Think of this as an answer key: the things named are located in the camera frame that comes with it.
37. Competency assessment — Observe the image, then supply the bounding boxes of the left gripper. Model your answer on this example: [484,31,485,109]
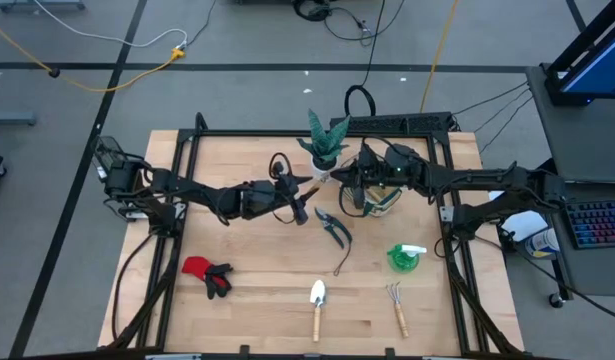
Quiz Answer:
[239,172,314,227]

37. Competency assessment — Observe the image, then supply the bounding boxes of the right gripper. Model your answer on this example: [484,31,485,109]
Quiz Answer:
[329,144,391,211]

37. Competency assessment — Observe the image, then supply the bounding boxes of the beige green gardening bag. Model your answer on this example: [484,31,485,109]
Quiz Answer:
[336,142,404,219]

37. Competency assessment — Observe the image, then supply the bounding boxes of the green black pruning shears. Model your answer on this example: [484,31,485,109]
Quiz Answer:
[314,206,354,278]

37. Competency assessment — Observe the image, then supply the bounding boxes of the green spray bottle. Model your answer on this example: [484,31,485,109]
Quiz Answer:
[386,243,428,275]

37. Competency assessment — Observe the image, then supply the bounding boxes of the wide trowel wooden handle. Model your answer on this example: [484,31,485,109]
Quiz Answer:
[309,279,330,343]

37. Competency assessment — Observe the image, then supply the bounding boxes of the red black gardening glove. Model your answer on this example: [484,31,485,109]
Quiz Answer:
[180,255,235,301]

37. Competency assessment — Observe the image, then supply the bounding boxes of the hand rake wooden handle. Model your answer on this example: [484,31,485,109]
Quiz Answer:
[386,281,411,339]

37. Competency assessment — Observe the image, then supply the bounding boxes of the snake plant in white pot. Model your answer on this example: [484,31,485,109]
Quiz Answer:
[295,108,352,183]

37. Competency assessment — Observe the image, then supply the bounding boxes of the black perforated box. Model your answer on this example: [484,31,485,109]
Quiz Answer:
[329,111,456,135]

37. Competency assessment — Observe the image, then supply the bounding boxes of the white plastic sheet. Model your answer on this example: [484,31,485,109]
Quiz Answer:
[489,189,549,242]

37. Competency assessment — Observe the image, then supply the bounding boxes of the grey mesh cover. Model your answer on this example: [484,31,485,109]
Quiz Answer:
[93,135,124,174]

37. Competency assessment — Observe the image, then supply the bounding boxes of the white blue can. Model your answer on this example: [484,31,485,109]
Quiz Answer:
[524,228,561,260]

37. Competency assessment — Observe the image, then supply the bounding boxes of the grey computer cart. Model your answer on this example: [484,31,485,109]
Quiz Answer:
[525,64,615,309]

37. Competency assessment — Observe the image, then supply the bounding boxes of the backlit rainbow keyboard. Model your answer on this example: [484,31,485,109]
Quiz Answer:
[564,199,615,250]

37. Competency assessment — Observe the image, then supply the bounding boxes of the black monitor blue screen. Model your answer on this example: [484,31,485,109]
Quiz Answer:
[544,0,615,107]

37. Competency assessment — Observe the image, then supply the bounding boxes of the grey floor bar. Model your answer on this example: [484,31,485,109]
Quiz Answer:
[0,112,38,127]

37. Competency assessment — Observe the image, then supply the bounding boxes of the grey cart base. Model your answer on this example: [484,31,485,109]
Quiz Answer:
[0,0,86,13]

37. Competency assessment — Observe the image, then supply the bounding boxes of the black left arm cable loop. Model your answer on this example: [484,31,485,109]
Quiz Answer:
[268,151,294,182]

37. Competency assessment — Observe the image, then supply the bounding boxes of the black aluminium table frame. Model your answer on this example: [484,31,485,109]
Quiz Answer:
[106,112,526,360]

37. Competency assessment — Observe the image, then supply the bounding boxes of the black hanging cable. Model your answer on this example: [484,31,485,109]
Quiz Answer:
[343,0,388,120]

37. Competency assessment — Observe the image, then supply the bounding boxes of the looping black floor cable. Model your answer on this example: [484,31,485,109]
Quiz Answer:
[322,0,407,47]

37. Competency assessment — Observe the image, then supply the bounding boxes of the yellow hanging cable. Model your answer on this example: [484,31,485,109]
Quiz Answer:
[419,0,461,114]

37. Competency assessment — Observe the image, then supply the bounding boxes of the black cable coil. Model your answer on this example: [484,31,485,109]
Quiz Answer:
[291,0,333,23]

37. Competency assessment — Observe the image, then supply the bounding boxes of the yellow floor cable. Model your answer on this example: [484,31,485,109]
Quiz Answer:
[0,17,187,94]

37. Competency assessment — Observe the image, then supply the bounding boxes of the thin black floor cable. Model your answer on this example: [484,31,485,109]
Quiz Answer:
[185,0,218,49]

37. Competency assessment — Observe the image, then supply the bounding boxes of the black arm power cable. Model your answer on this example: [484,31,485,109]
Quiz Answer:
[110,232,156,344]

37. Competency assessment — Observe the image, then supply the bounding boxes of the white floor cable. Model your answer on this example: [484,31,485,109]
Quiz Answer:
[34,0,189,50]

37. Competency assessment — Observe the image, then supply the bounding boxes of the thick black floor cable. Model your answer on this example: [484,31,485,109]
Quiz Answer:
[499,234,615,324]

